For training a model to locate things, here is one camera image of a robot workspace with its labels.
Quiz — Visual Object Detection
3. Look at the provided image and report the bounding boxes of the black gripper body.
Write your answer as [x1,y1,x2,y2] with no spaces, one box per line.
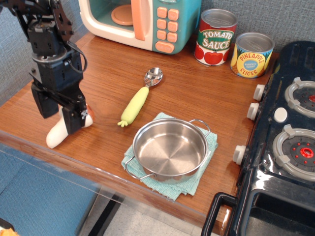
[31,50,87,115]

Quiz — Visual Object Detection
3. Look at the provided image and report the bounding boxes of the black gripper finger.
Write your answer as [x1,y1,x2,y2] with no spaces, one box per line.
[31,83,59,118]
[62,107,86,134]

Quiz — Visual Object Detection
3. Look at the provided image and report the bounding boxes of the white plush mushroom brown cap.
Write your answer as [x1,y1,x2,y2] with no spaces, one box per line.
[46,104,95,148]

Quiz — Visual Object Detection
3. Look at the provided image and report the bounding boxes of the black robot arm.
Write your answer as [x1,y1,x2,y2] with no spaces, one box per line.
[0,0,87,134]

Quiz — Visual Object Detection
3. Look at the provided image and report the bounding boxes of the stainless steel pot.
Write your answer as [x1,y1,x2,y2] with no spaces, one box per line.
[124,118,211,183]

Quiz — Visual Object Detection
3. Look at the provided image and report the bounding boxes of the light teal cloth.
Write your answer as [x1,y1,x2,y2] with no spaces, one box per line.
[121,113,218,201]

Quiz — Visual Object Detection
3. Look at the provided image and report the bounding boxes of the teal toy microwave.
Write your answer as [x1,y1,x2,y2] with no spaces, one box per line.
[79,0,201,55]

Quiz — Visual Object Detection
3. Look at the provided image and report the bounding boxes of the orange object at corner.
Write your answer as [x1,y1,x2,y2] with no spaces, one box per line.
[0,218,19,236]

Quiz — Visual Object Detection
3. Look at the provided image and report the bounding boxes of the tomato sauce can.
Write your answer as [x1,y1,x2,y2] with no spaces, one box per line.
[194,8,238,66]

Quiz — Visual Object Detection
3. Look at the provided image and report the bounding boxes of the pineapple slices can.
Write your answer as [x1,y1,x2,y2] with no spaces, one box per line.
[230,32,275,78]

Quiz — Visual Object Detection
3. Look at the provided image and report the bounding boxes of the black toy stove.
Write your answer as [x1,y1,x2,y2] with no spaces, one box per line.
[202,41,315,236]

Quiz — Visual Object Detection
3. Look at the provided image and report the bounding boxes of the spoon with green handle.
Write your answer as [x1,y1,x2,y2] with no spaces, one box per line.
[117,67,163,127]

